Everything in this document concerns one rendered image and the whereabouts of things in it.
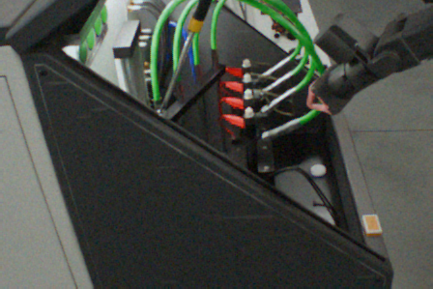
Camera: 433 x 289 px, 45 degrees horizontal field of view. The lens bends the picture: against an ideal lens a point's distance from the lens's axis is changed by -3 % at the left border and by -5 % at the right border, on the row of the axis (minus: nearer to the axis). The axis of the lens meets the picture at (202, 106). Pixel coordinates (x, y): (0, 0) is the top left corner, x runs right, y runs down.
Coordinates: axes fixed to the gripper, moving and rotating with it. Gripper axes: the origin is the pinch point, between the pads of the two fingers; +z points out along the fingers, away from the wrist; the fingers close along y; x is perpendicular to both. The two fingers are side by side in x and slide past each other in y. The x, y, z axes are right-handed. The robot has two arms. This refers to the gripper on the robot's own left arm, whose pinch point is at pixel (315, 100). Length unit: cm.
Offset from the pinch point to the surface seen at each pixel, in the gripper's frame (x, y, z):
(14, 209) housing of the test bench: -22, 53, 14
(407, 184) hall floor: 82, -98, 124
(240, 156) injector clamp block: 1.0, 5.0, 30.9
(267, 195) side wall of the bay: 4.4, 23.7, -5.3
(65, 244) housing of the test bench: -12, 50, 17
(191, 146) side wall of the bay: -10.1, 28.7, -7.7
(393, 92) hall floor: 59, -172, 170
